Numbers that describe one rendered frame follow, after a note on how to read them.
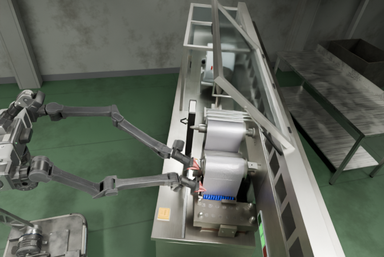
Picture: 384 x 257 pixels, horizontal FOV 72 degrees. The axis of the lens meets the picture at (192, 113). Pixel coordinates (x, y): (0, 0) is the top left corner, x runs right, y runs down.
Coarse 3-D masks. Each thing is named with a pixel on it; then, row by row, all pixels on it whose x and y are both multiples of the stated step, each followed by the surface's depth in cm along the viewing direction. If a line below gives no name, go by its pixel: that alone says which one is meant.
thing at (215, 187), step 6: (204, 180) 166; (210, 180) 166; (216, 180) 165; (222, 180) 165; (228, 180) 165; (234, 180) 165; (204, 186) 170; (210, 186) 170; (216, 186) 169; (222, 186) 169; (228, 186) 169; (234, 186) 168; (204, 192) 174; (210, 192) 174; (216, 192) 174; (222, 192) 173; (228, 192) 173; (234, 192) 172
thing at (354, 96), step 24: (312, 72) 356; (336, 72) 362; (288, 96) 422; (336, 96) 314; (360, 96) 318; (312, 120) 378; (360, 120) 280; (336, 144) 342; (360, 144) 275; (336, 168) 311
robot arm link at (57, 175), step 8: (48, 160) 130; (56, 168) 133; (32, 176) 123; (40, 176) 124; (48, 176) 127; (56, 176) 131; (64, 176) 134; (72, 176) 138; (72, 184) 139; (80, 184) 141; (88, 184) 145; (96, 184) 150; (104, 184) 150; (112, 184) 151; (88, 192) 147; (96, 192) 148; (104, 192) 149
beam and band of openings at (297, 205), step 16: (240, 16) 287; (272, 80) 175; (288, 128) 136; (272, 160) 142; (288, 160) 120; (272, 176) 137; (288, 176) 115; (304, 176) 113; (288, 192) 114; (304, 192) 107; (288, 208) 116; (304, 208) 101; (288, 224) 117; (304, 224) 96; (320, 224) 97; (288, 240) 109; (304, 240) 95; (320, 240) 92; (304, 256) 94; (320, 256) 88; (336, 256) 88
